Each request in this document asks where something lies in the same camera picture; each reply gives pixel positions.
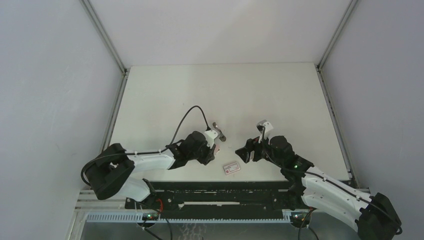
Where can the red white staple box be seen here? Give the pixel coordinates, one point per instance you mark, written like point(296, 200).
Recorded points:
point(231, 168)

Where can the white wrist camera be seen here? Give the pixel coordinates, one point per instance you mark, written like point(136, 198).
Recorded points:
point(265, 128)
point(210, 136)

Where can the white slotted cable duct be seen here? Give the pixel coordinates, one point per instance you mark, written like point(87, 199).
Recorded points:
point(149, 217)

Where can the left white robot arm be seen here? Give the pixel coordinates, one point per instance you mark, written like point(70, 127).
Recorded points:
point(110, 173)

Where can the left aluminium frame rail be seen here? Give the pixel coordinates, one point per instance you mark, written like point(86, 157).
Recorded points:
point(96, 21)

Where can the pink white mini stapler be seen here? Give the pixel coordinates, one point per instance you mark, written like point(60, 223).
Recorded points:
point(216, 149)

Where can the right aluminium frame rail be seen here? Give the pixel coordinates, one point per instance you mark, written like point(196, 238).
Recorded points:
point(320, 70)

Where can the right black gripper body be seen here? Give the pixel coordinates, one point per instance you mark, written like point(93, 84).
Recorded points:
point(268, 150)

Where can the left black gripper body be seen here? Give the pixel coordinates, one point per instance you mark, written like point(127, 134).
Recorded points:
point(202, 155)

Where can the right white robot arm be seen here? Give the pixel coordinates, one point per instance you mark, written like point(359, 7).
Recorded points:
point(372, 217)

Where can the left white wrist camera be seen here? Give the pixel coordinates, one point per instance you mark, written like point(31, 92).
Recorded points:
point(210, 136)

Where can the aluminium frame rail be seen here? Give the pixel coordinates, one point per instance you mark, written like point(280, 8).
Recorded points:
point(320, 70)
point(96, 21)

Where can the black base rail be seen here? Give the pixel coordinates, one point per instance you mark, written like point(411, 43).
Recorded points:
point(233, 200)

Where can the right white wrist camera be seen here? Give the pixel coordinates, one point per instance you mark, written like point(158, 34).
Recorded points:
point(265, 128)

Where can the metal stapler magazine piece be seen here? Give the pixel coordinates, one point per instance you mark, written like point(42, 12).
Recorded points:
point(221, 135)

